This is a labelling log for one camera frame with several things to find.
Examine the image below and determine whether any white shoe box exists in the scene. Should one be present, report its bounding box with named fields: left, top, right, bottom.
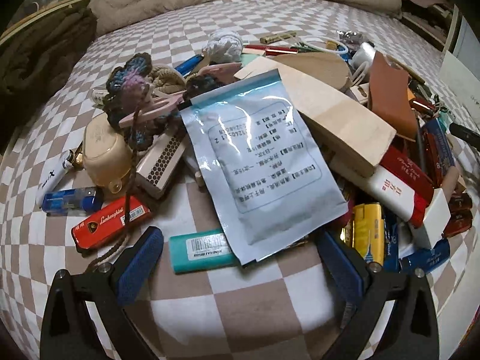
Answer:
left=439, top=51, right=480, bottom=125

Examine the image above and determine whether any white square box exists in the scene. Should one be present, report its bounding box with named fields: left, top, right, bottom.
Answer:
left=412, top=188, right=451, bottom=250

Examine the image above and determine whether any red Lamborghini lighter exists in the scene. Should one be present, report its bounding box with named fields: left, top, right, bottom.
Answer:
left=70, top=194, right=154, bottom=254

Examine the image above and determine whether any light wooden block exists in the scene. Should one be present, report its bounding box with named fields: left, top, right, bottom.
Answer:
left=235, top=57, right=396, bottom=177

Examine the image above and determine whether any blue yellow lighter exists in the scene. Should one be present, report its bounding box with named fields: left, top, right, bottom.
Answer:
left=352, top=203, right=385, bottom=266

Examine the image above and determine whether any checkered bed sheet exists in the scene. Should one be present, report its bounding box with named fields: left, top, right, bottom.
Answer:
left=1, top=0, right=471, bottom=359

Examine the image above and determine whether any transparent blue lighter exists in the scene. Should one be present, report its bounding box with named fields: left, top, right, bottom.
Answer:
left=41, top=187, right=104, bottom=215

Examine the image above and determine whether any white lighter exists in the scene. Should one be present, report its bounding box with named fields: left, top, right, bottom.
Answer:
left=35, top=150, right=74, bottom=207

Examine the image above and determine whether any mint barcode lighter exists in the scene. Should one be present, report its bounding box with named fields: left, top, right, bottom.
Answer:
left=168, top=228, right=239, bottom=275

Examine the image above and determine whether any beige plastic case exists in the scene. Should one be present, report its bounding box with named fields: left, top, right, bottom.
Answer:
left=82, top=113, right=132, bottom=196

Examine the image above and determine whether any silver foil pouch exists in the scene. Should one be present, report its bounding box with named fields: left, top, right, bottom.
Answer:
left=181, top=70, right=348, bottom=266

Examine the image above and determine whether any crochet butterfly charm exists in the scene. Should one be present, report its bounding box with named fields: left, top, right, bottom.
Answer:
left=102, top=53, right=186, bottom=152

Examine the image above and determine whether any brown folded blanket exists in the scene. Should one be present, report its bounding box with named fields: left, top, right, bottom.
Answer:
left=1, top=7, right=97, bottom=125

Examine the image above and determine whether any wooden shelf unit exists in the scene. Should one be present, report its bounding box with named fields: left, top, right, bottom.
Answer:
left=0, top=0, right=90, bottom=46

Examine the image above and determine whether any brown cord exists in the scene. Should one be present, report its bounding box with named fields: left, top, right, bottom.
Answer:
left=84, top=82, right=152, bottom=272

